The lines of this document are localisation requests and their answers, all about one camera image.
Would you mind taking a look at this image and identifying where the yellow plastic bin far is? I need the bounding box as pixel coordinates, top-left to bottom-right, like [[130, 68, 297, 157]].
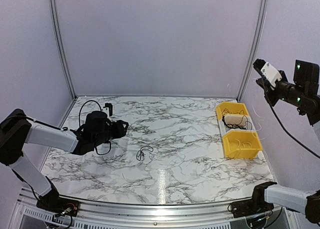
[[215, 101, 249, 121]]

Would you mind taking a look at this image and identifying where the right aluminium corner post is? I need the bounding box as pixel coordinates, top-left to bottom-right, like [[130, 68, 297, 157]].
[[236, 0, 268, 102]]

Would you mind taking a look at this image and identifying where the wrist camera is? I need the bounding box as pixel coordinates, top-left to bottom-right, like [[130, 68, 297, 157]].
[[253, 59, 282, 89], [103, 102, 113, 117]]

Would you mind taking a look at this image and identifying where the aluminium front rail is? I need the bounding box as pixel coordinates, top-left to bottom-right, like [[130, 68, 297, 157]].
[[8, 187, 297, 229]]

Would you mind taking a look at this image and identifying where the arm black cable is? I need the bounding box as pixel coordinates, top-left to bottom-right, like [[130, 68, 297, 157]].
[[264, 93, 320, 159], [61, 100, 112, 156]]

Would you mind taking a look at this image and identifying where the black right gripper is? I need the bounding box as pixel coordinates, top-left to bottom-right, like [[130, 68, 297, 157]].
[[256, 70, 306, 107]]

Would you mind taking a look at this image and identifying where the yellow plastic bin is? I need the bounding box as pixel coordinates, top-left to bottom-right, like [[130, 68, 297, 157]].
[[215, 101, 249, 121], [222, 130, 263, 160]]

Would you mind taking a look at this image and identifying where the aluminium corner post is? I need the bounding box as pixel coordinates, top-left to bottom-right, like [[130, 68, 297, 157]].
[[236, 0, 268, 102], [48, 0, 77, 100]]

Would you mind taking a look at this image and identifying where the thin black cable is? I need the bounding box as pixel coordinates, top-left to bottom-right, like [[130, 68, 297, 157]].
[[221, 108, 247, 116]]

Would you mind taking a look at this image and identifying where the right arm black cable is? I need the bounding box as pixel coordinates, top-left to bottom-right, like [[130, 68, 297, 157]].
[[264, 93, 320, 159]]

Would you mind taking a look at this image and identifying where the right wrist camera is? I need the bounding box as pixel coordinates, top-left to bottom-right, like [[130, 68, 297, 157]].
[[253, 59, 282, 89]]

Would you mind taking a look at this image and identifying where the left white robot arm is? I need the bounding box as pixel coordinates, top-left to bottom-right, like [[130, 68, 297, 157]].
[[0, 109, 129, 212]]

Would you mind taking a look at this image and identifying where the clear plastic bin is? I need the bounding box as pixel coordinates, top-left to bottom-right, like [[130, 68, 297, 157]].
[[218, 114, 256, 136]]

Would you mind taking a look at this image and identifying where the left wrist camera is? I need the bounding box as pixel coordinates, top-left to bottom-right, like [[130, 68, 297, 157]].
[[103, 102, 113, 117]]

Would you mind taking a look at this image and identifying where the left aluminium corner post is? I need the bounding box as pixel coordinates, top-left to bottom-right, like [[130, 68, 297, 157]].
[[48, 0, 77, 100]]

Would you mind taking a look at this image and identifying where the white cable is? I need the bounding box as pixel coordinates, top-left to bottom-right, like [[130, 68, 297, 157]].
[[228, 138, 253, 151], [251, 85, 266, 141]]

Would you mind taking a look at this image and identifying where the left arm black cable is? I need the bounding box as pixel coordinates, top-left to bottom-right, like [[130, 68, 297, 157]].
[[61, 100, 112, 156]]

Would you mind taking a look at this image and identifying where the small black cable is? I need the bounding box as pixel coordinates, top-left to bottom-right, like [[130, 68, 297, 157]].
[[135, 146, 155, 162]]

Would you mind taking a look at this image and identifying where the yellow plastic bin near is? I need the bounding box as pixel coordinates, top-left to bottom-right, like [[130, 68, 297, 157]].
[[222, 130, 263, 160]]

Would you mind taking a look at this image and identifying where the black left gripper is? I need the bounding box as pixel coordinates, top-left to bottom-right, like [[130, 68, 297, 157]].
[[92, 119, 129, 148]]

